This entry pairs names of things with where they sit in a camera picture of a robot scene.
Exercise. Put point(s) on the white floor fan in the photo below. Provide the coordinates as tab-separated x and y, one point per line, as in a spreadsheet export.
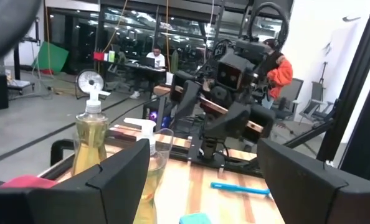
90	80

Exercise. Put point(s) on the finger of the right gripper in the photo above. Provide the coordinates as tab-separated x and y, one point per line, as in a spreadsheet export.
264	118
185	93

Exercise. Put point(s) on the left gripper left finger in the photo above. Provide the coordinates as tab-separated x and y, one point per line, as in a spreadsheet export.
110	199

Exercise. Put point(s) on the clear plastic tub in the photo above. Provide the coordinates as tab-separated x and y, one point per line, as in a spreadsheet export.
164	140

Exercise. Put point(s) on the blue dish brush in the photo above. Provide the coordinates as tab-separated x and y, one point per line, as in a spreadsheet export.
238	188

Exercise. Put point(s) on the black desktop computer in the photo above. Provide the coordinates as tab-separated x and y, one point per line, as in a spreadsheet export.
155	116

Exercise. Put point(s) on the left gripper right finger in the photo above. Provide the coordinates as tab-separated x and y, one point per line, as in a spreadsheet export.
312	199

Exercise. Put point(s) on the red plastic bin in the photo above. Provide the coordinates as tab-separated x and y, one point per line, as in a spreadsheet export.
27	182

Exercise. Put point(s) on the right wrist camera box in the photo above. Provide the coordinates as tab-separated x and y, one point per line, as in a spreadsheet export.
231	74

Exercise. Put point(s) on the person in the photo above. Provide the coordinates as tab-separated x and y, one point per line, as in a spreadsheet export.
280	76
156	59

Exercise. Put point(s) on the black office desk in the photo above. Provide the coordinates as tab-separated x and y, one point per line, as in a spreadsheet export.
132	67

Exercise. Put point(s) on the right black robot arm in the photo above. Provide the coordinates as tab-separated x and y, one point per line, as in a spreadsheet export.
225	124

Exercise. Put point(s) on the black laptop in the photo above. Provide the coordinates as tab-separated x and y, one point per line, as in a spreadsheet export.
147	61

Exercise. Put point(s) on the grey office chair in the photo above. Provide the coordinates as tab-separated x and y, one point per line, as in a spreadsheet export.
292	93
315	102

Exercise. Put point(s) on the blue kitchen sponge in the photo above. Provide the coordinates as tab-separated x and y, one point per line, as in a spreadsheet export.
195	218

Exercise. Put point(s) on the green panel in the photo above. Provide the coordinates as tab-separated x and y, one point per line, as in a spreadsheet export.
52	57

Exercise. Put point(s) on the clear dish soap pump bottle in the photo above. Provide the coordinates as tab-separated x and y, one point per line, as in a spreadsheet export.
150	186
90	140

